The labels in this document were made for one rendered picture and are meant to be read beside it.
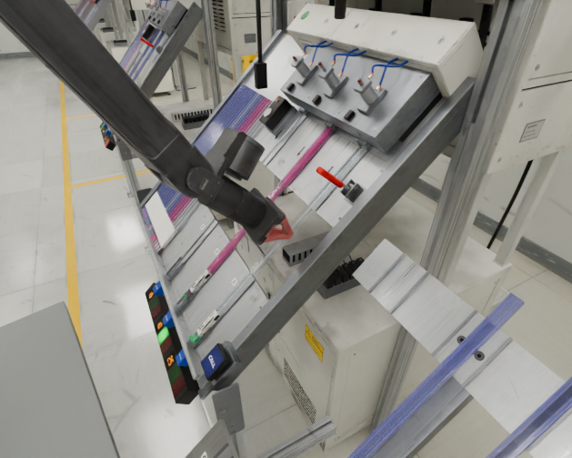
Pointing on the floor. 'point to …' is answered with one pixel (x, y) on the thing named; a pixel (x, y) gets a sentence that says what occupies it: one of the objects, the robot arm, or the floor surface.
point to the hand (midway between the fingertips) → (286, 232)
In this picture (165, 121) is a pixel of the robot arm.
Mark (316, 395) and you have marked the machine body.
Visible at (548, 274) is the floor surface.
